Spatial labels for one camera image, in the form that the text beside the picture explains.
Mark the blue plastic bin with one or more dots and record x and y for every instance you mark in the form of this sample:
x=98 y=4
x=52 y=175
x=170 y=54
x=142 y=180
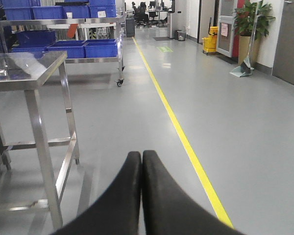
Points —
x=74 y=49
x=101 y=48

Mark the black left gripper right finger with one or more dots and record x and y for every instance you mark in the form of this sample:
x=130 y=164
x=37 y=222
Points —
x=168 y=209

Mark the stainless steel table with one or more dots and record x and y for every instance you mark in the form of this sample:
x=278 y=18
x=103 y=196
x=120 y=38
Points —
x=28 y=72

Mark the black trash bin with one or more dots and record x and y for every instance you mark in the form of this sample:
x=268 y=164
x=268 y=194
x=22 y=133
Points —
x=130 y=27

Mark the teal dustpan with broom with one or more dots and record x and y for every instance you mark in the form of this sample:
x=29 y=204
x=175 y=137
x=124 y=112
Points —
x=245 y=69

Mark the yellow mop bucket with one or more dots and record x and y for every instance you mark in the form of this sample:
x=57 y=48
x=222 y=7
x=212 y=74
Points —
x=210 y=42

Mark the green potted plant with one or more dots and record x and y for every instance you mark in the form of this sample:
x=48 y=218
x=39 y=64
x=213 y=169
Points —
x=244 y=23

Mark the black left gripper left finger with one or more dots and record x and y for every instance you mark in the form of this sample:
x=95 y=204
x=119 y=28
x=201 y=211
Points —
x=116 y=211

